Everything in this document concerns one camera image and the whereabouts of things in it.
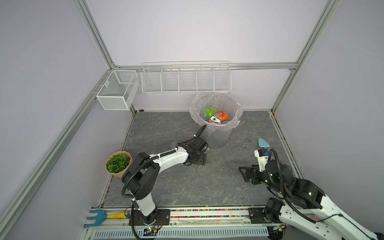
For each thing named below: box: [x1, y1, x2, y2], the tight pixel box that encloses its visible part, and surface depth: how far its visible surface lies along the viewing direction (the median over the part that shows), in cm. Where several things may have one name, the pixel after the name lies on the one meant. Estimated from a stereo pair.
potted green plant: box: [105, 150, 134, 179], surface depth 82 cm
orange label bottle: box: [217, 111, 229, 122], surface depth 96 cm
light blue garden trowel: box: [258, 138, 270, 152], surface depth 101 cm
